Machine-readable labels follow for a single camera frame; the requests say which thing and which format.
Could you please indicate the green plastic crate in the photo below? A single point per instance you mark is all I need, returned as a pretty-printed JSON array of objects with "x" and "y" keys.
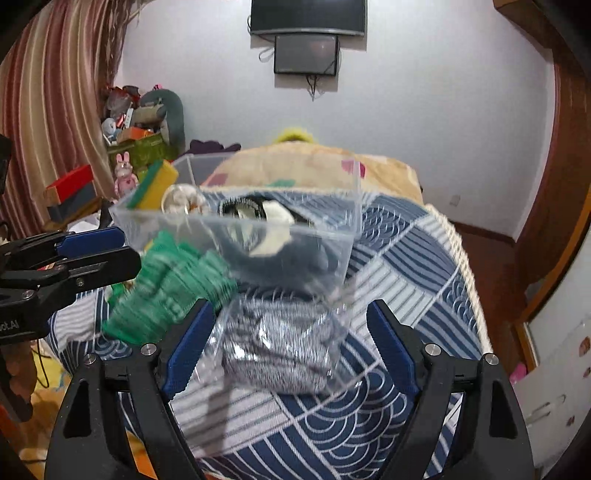
[{"x": 143, "y": 152}]

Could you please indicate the small black wall monitor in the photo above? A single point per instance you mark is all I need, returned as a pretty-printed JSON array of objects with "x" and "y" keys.
[{"x": 306, "y": 54}]

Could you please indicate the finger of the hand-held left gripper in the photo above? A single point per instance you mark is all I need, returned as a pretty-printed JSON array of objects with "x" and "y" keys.
[
  {"x": 94, "y": 240},
  {"x": 108, "y": 268}
]

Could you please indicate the green knitted glove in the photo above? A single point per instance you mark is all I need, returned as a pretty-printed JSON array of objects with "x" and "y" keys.
[{"x": 175, "y": 281}]

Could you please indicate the striped red curtain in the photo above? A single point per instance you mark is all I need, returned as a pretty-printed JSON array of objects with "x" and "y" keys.
[{"x": 51, "y": 92}]

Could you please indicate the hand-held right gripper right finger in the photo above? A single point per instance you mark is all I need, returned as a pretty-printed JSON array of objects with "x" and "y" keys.
[{"x": 391, "y": 351}]

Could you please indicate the clear plastic storage box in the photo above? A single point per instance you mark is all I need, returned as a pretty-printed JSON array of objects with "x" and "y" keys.
[{"x": 281, "y": 221}]

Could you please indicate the white cabinet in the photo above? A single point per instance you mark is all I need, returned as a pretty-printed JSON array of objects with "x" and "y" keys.
[{"x": 561, "y": 350}]

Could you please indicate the pink rabbit toy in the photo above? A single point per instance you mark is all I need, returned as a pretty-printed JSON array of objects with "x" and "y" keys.
[{"x": 125, "y": 177}]

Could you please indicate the cream plush toy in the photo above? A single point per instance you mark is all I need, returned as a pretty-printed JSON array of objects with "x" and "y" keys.
[{"x": 182, "y": 197}]

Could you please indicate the wooden door frame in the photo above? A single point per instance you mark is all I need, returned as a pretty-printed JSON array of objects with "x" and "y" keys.
[{"x": 570, "y": 138}]

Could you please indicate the dark grey cloth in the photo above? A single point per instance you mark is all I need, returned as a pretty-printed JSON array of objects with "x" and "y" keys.
[{"x": 295, "y": 265}]

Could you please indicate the grey plush dinosaur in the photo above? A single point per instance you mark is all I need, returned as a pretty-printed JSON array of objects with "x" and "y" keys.
[{"x": 168, "y": 110}]

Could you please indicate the red and black box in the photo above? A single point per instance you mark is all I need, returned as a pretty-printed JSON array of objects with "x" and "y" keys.
[{"x": 71, "y": 187}]

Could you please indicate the purple cloth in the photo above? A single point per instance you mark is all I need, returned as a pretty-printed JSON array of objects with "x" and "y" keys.
[{"x": 210, "y": 146}]

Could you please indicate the grey knitted glove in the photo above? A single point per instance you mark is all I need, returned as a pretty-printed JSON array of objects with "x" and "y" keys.
[{"x": 277, "y": 353}]

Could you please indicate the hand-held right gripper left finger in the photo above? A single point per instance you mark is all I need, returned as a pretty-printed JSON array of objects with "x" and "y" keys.
[{"x": 189, "y": 351}]

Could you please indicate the black and white sock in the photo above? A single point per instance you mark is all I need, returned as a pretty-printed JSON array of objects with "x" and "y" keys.
[{"x": 242, "y": 207}]

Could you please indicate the yellow fuzzy object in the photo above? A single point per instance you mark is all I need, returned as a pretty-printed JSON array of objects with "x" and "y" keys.
[{"x": 294, "y": 135}]

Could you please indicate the beige fleece blanket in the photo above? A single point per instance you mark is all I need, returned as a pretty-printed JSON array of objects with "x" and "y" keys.
[{"x": 304, "y": 166}]

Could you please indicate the pile of toys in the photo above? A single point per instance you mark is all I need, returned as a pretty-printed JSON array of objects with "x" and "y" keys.
[{"x": 119, "y": 108}]

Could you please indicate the wall-mounted black television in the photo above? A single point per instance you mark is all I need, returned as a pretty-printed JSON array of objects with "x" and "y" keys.
[{"x": 308, "y": 16}]

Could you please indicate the blue patterned bed cover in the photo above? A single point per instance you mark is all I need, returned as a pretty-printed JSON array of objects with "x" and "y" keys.
[{"x": 406, "y": 258}]

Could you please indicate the yellow and green sponge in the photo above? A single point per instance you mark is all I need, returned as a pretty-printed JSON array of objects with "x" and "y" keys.
[{"x": 157, "y": 184}]

